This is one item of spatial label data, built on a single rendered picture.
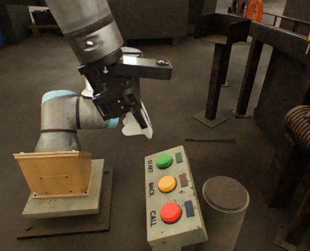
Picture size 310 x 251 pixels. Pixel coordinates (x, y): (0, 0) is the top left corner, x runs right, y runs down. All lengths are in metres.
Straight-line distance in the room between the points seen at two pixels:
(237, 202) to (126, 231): 0.67
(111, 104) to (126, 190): 0.92
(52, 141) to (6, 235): 0.50
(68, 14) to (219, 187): 0.53
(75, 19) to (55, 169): 0.79
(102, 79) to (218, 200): 0.41
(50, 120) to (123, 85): 0.68
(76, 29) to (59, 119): 0.72
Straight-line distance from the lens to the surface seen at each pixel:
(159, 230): 0.51
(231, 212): 0.66
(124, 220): 1.25
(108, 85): 0.48
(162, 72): 0.47
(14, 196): 1.51
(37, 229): 1.30
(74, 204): 1.19
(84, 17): 0.42
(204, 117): 1.92
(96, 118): 1.09
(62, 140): 1.09
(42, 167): 1.13
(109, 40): 0.43
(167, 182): 0.56
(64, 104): 1.12
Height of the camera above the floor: 1.03
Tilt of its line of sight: 35 degrees down
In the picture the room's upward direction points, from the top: straight up
